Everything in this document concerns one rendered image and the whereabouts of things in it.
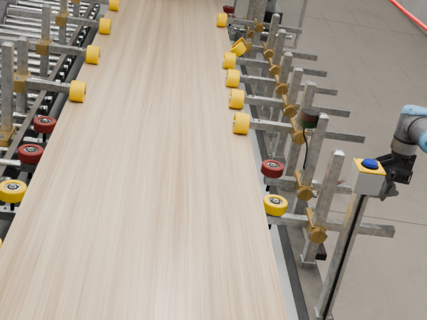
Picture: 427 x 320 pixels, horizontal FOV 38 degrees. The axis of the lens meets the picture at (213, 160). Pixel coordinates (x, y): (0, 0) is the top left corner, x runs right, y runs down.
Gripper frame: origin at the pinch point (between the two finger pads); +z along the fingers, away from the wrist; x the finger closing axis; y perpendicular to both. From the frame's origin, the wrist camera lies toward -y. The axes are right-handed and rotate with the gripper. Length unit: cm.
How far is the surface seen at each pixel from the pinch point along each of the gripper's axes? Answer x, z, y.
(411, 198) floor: 154, 83, 90
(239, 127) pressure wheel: 21, -11, -54
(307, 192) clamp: -8.6, -3.1, -30.0
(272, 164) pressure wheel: -0.7, -8.2, -42.9
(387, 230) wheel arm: -26.5, -2.8, -5.9
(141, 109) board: 34, -7, -92
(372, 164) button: -56, -40, -30
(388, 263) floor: 77, 83, 51
